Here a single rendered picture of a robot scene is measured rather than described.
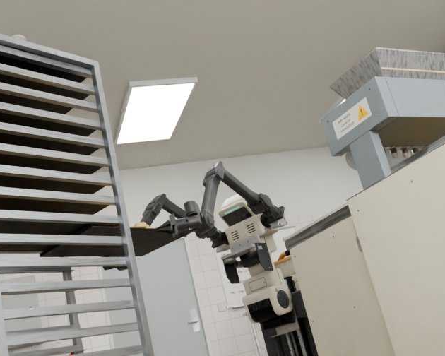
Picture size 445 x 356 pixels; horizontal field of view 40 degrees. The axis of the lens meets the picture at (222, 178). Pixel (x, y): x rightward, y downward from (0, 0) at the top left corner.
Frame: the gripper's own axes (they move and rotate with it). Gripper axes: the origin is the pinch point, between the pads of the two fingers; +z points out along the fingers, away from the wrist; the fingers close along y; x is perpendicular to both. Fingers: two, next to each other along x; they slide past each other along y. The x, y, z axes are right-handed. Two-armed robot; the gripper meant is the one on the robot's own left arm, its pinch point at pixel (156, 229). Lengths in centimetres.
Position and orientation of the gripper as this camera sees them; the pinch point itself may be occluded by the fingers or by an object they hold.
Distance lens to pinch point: 276.6
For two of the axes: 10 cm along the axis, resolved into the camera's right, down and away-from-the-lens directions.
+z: -9.7, 2.0, -1.1
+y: 2.3, 9.1, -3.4
